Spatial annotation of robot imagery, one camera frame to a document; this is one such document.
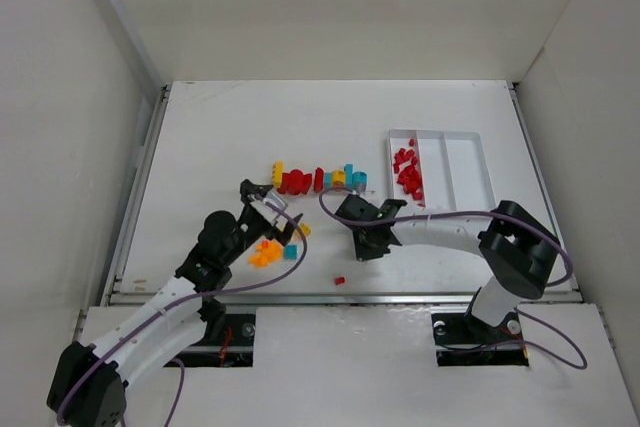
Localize teal and yellow lego assembly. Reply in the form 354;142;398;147
319;164;368;189

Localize yellow 2x2 lego brick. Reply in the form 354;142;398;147
299;223;311;237

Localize orange lego pile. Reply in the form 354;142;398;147
248;240;283;268

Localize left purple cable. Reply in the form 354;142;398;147
55;196;307;427

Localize white sorting tray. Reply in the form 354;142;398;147
388;129;497;211

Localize teal 2x2 lego brick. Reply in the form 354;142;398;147
282;244;298;260

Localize red legos in tray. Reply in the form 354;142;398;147
392;137;426;208

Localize red rounded lego assembly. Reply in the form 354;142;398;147
276;168;325;196

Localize purple cable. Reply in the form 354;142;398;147
55;196;307;427
318;186;587;371

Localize yellow 2x4 lego brick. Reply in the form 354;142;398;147
271;161;283;188

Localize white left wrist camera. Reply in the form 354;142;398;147
250;189;288;226

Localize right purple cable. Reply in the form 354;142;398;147
318;186;587;371

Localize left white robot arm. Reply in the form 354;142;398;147
46;180;300;426

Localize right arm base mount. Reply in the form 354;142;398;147
431;312;529;367

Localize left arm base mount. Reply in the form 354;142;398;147
175;306;257;368

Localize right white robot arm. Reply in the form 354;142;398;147
333;194;560;328

